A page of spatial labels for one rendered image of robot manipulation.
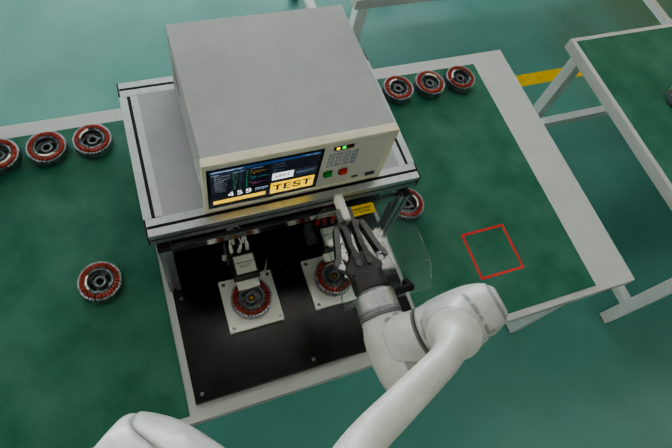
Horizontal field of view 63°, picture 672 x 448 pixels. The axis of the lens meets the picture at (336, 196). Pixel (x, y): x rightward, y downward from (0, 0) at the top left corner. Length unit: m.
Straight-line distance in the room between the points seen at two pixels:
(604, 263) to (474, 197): 0.47
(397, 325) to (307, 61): 0.62
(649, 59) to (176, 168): 2.06
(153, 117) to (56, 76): 1.66
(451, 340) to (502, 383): 1.58
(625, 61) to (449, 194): 1.11
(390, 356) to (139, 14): 2.58
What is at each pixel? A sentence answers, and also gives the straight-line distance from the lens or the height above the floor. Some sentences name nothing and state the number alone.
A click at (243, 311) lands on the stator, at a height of 0.82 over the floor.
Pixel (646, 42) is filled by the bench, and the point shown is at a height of 0.75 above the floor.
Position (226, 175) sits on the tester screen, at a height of 1.27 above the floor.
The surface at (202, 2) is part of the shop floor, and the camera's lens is 3.34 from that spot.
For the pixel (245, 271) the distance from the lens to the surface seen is 1.49.
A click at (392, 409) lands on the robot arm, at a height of 1.42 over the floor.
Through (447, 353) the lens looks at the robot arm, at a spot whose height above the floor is 1.40.
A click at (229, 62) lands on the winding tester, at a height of 1.32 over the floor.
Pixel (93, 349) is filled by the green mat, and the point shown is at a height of 0.75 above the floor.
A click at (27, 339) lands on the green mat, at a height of 0.75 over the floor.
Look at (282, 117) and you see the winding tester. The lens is 1.19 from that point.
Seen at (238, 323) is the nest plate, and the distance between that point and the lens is 1.54.
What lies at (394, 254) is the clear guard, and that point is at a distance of 1.35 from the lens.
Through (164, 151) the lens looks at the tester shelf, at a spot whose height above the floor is 1.11.
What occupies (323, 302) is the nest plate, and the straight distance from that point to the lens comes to 1.57.
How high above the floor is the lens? 2.27
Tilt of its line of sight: 60 degrees down
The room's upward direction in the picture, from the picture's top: 19 degrees clockwise
